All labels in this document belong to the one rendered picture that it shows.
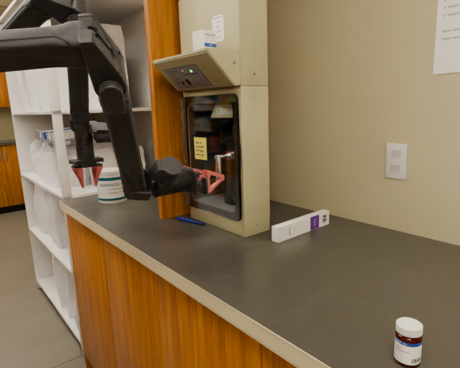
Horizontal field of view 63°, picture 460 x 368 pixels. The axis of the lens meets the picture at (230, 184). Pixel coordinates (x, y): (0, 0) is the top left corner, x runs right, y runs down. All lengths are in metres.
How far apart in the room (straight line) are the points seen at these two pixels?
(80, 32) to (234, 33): 0.59
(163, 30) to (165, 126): 0.34
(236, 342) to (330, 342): 0.26
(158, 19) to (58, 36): 0.80
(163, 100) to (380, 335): 1.03
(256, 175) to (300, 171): 0.41
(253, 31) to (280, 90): 0.48
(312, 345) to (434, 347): 0.21
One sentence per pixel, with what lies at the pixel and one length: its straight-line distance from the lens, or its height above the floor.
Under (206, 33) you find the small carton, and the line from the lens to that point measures 1.18.
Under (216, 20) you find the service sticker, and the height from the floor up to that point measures 1.61.
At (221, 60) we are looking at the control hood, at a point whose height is 1.48.
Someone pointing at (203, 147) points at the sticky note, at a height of 1.22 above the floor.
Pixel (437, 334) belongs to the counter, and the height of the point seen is 0.94.
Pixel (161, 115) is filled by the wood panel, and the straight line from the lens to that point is 1.42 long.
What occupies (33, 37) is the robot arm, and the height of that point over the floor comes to 1.47.
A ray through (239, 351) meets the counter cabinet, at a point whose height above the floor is 0.81.
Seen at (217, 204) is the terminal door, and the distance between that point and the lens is 1.28.
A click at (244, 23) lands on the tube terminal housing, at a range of 1.19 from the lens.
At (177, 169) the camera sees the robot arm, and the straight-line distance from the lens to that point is 0.99.
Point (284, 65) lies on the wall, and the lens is 1.62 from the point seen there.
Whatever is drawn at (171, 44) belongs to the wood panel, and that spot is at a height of 1.58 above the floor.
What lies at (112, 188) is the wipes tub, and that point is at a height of 1.01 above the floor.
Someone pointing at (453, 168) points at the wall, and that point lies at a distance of 1.27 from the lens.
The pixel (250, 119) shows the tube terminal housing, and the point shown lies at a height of 1.31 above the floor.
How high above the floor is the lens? 1.35
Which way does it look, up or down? 12 degrees down
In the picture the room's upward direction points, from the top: 2 degrees counter-clockwise
